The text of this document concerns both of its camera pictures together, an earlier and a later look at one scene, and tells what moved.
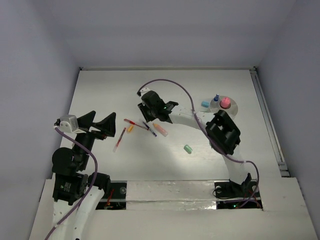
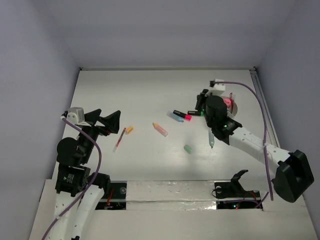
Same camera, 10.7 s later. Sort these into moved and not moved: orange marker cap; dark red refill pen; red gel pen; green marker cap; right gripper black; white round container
Moved: red gel pen; right gripper black
Not moved: white round container; orange marker cap; dark red refill pen; green marker cap
